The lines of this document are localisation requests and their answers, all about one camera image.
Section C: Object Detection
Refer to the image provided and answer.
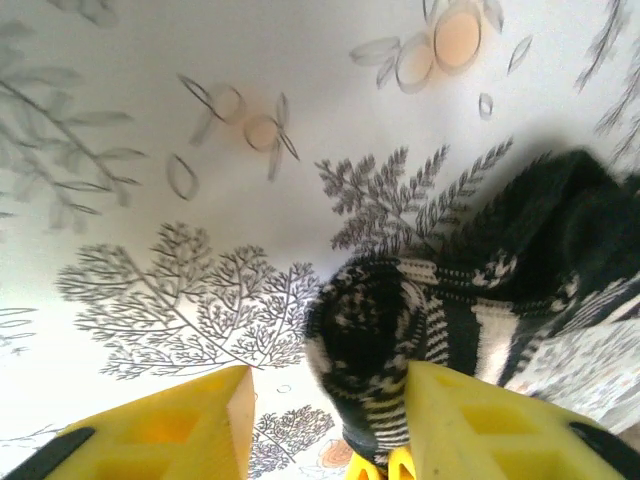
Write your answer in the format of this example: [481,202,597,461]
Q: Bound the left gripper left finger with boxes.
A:
[0,364,257,480]

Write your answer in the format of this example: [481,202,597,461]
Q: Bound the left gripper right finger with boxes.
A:
[406,360,640,480]

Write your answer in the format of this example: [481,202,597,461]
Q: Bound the black white striped sock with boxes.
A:
[302,147,640,469]

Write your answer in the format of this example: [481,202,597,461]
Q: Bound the floral tablecloth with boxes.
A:
[0,0,640,480]

